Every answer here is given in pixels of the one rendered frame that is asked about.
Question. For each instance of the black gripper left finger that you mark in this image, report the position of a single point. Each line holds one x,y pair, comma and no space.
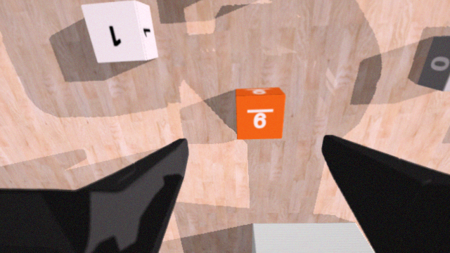
127,211

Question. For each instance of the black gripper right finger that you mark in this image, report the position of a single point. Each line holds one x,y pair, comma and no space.
401,206

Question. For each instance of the orange digit block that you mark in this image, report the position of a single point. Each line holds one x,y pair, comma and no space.
260,113

